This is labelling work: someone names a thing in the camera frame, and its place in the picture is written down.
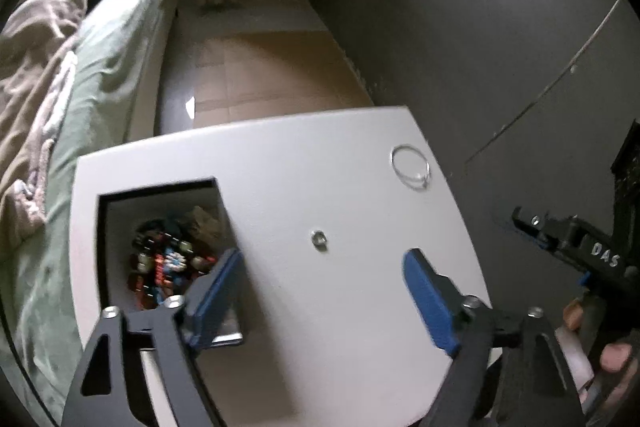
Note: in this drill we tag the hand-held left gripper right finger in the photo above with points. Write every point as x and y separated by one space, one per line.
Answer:
425 297

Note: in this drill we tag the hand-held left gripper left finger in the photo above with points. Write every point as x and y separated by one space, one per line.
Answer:
220 287

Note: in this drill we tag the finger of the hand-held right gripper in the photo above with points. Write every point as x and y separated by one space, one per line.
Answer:
537 224

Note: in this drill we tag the black gift box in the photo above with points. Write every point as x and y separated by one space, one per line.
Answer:
107 257

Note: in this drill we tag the person's right hand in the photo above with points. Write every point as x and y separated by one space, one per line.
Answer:
575 357

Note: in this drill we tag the thin silver bangle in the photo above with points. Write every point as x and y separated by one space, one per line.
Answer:
395 164
427 179

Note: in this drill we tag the grey door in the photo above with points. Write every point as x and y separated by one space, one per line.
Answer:
600 107

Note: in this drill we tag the white paper scrap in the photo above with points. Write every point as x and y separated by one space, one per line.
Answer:
190 109

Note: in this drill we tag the bed with green sheet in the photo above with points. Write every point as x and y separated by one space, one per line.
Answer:
115 57

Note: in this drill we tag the beige crumpled blanket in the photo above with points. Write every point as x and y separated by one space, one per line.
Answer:
30 72

